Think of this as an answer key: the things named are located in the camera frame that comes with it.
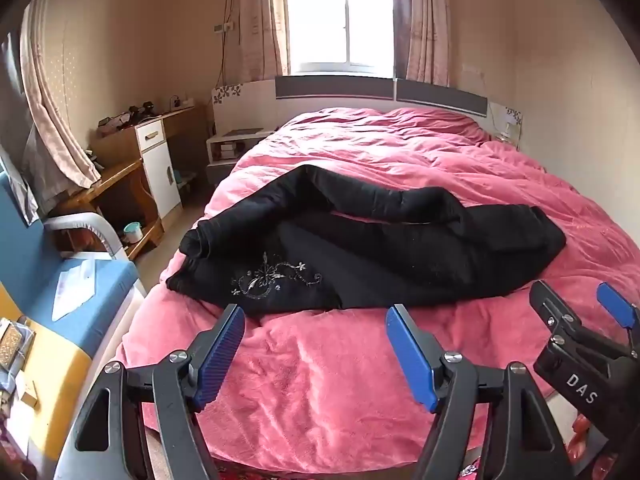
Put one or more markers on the white paper sheet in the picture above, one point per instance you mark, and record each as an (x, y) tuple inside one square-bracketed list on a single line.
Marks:
[(75, 287)]

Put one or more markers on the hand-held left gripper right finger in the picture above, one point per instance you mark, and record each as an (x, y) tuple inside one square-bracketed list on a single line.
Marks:
[(410, 355)]

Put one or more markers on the clutter on cabinet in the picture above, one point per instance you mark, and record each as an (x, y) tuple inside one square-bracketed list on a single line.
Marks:
[(122, 119)]

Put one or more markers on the white power strip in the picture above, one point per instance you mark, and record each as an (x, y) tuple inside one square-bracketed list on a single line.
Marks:
[(181, 102)]

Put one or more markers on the small teal pot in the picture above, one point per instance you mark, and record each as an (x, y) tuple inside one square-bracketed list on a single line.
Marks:
[(133, 233)]

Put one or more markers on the black pants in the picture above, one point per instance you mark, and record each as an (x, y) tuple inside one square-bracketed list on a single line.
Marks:
[(360, 255)]

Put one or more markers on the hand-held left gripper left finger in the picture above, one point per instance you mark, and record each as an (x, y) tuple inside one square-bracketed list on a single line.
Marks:
[(220, 355)]

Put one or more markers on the white nightstand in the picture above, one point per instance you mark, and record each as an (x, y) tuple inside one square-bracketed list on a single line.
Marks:
[(230, 152)]

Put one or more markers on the wooden desk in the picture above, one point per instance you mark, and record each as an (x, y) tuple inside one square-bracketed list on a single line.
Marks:
[(115, 180)]

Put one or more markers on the floral clothing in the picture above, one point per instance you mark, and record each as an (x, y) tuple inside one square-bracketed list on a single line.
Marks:
[(470, 471)]

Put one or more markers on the patterned flat box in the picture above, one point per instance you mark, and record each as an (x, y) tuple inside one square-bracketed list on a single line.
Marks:
[(15, 345)]

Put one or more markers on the white and grey headboard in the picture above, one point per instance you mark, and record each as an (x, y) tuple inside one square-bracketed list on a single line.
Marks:
[(340, 91)]

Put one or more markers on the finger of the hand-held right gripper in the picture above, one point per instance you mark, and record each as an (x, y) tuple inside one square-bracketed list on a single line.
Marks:
[(550, 310), (615, 305)]

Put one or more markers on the window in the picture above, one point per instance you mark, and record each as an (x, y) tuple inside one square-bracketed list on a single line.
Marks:
[(340, 15)]

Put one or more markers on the blue sofa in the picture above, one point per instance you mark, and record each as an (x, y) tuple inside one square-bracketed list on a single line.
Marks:
[(30, 255)]

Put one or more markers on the white wall power socket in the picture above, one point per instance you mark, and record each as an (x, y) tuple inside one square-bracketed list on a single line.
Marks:
[(225, 27)]

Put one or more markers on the pink side curtain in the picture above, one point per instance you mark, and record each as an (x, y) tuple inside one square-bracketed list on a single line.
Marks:
[(55, 120)]

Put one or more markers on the pink patterned window curtain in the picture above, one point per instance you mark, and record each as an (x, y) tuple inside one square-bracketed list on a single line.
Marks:
[(260, 20), (425, 25)]

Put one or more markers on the wood and white cabinet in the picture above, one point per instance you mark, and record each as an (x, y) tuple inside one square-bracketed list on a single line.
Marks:
[(160, 170)]

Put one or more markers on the yellow cushion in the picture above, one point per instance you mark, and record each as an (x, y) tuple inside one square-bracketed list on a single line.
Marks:
[(60, 370)]

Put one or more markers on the pink bed blanket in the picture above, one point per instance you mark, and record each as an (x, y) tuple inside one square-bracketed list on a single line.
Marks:
[(350, 385)]

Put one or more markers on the person's right hand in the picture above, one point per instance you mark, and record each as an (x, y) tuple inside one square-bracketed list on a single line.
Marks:
[(581, 437)]

